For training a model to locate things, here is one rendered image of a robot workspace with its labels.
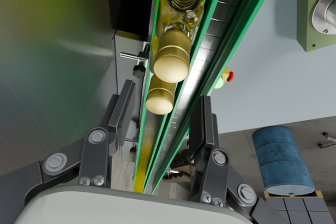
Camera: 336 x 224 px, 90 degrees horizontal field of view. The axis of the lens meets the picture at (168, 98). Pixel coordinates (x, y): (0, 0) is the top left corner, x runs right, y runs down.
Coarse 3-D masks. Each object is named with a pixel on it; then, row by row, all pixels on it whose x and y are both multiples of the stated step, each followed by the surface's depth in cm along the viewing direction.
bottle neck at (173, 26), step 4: (168, 24) 19; (172, 24) 19; (176, 24) 19; (180, 24) 19; (168, 28) 19; (172, 28) 18; (176, 28) 18; (180, 28) 18; (184, 28) 19; (164, 32) 19; (184, 32) 18
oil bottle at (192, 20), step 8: (160, 0) 20; (160, 8) 19; (168, 8) 19; (200, 8) 20; (160, 16) 20; (168, 16) 19; (176, 16) 19; (184, 16) 19; (192, 16) 19; (200, 16) 20; (160, 24) 20; (184, 24) 19; (192, 24) 20; (160, 32) 21; (192, 32) 20; (192, 40) 21
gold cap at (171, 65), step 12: (168, 36) 17; (180, 36) 17; (168, 48) 15; (180, 48) 16; (156, 60) 15; (168, 60) 15; (180, 60) 15; (156, 72) 16; (168, 72) 16; (180, 72) 16
